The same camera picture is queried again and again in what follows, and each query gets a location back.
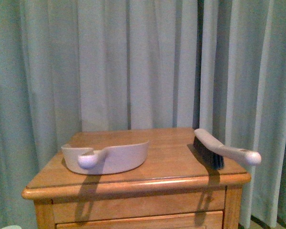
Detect beige plastic dustpan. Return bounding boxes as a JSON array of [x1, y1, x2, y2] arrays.
[[61, 142, 149, 175]]

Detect wooden nightstand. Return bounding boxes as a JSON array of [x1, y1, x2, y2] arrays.
[[22, 127, 251, 229]]

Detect light blue curtain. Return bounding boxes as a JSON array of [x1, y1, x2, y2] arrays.
[[0, 0, 286, 229]]

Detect beige hand brush black bristles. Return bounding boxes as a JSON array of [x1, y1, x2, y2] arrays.
[[193, 128, 262, 170]]

